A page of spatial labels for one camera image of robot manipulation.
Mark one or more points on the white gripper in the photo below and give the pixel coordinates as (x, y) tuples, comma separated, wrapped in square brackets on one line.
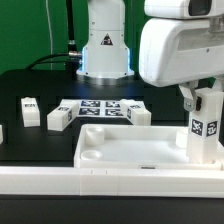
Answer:
[(180, 51)]

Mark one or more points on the white desk tabletop tray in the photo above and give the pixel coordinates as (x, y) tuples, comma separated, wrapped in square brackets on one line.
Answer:
[(137, 147)]

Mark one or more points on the fiducial marker sheet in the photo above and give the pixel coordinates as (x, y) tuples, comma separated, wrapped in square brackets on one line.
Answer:
[(100, 108)]

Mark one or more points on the black vertical pole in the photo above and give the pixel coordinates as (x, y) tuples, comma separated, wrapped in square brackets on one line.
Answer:
[(71, 39)]

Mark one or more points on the white block left edge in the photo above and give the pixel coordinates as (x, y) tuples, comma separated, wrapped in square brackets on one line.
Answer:
[(1, 134)]

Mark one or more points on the white fixture wall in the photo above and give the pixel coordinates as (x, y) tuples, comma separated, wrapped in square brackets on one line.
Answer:
[(110, 182)]

